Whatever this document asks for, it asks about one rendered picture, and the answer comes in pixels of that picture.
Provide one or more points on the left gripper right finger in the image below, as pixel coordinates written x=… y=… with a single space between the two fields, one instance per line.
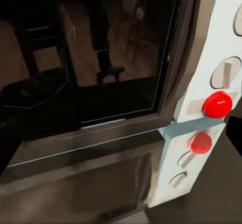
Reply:
x=234 y=132

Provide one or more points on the microwave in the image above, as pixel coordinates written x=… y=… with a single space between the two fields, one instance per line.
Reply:
x=82 y=72

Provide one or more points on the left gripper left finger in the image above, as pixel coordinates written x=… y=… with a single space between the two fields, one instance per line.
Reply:
x=12 y=133

